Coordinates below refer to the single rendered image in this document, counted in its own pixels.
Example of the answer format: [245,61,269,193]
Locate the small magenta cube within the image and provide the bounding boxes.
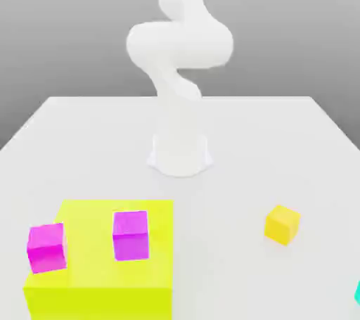
[26,222,68,275]

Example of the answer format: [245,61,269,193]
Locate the small yellow cube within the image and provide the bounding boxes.
[264,204,302,247]

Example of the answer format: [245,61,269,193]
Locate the large yellow box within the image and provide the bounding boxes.
[22,199,174,320]

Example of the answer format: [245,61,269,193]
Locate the small purple cube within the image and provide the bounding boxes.
[112,210,150,262]

